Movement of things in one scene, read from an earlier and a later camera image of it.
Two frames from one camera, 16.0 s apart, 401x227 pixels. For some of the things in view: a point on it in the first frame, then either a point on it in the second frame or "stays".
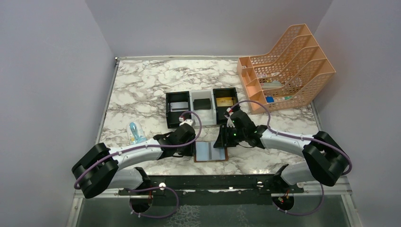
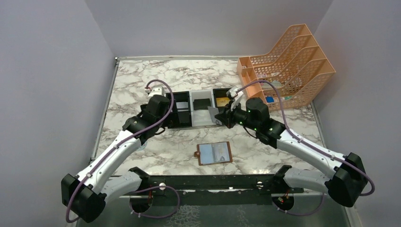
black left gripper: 188,147 to 169,121
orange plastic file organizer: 291,75 stays
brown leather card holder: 204,151 stays
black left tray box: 177,103 stays
